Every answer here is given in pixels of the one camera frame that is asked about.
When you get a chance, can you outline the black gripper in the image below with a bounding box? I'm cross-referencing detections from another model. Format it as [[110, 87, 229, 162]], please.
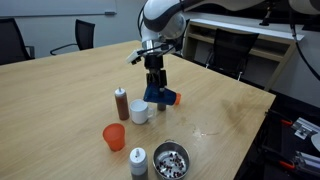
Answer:
[[145, 54, 168, 94]]

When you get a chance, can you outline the blue plastic cup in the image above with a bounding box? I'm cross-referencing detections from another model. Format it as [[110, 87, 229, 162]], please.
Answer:
[[143, 83, 178, 106]]

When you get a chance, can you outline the brown sauce squeeze bottle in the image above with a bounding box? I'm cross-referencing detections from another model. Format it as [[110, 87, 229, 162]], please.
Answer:
[[114, 87, 131, 122]]

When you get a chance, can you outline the white ceramic mug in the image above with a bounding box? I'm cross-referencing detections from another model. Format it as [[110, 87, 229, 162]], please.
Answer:
[[129, 98, 156, 126]]

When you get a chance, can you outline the large orange plastic cup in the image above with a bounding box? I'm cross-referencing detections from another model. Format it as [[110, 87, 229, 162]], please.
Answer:
[[102, 122, 127, 153]]

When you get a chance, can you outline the steel bowl with beans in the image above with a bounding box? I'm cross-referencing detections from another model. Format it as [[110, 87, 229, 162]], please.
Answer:
[[152, 139, 192, 180]]

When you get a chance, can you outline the black office chair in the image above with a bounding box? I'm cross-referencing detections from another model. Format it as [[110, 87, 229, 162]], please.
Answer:
[[0, 17, 36, 66], [49, 18, 96, 56]]

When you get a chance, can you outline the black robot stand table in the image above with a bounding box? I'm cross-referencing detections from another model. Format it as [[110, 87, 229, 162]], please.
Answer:
[[233, 89, 320, 180]]

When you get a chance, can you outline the white round disc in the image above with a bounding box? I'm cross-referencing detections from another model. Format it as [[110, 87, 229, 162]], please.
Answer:
[[310, 132, 320, 153]]

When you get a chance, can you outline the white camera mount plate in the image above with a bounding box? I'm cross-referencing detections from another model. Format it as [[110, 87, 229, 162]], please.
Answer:
[[125, 48, 145, 66]]

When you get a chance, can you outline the black wall screen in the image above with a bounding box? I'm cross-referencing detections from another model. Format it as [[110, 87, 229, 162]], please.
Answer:
[[186, 0, 320, 33]]

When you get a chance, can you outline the black camera stand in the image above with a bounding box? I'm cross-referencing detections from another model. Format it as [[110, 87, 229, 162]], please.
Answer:
[[259, 6, 277, 27]]

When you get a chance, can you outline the orange-handled bar clamp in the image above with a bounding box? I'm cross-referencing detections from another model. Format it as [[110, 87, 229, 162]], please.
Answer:
[[265, 109, 294, 128], [261, 144, 296, 171]]

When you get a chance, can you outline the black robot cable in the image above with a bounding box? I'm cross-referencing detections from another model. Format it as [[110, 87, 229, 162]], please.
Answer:
[[137, 3, 320, 83]]

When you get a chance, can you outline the silver metal bracket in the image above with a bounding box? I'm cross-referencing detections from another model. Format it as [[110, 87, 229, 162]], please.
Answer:
[[290, 116, 320, 141]]

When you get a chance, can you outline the silver aluminium rail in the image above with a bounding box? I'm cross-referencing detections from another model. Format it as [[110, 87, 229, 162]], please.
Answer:
[[293, 150, 320, 174]]

